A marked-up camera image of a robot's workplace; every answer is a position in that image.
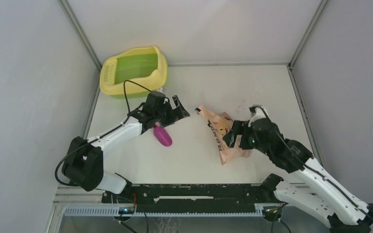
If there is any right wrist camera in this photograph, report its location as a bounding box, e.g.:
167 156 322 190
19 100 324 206
248 104 270 127

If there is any magenta plastic scoop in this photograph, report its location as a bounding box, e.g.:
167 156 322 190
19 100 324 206
153 125 172 147

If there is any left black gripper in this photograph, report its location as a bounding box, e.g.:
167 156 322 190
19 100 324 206
153 96 189 128

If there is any right black cable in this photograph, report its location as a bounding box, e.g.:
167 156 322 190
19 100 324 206
257 106 373 233

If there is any yellow green litter box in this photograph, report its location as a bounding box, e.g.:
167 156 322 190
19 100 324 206
100 46 168 98

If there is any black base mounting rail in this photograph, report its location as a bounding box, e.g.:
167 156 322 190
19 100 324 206
102 183 280 212

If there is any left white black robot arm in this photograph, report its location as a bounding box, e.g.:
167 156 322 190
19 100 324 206
55 91 190 202

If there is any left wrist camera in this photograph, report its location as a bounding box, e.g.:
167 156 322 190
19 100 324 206
156 87 166 96

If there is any pink cat litter bag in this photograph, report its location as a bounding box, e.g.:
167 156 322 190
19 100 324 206
195 105 252 166

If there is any white slotted cable duct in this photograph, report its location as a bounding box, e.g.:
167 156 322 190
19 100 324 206
64 204 278 217

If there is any black cable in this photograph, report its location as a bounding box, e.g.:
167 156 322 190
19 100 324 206
54 80 153 187
257 106 373 233

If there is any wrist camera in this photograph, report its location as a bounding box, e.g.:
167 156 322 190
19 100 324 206
156 87 166 96
248 104 270 127

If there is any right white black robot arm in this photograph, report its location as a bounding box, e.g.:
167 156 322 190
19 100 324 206
223 118 373 233

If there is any left black cable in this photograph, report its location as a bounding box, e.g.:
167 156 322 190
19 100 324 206
54 80 153 187

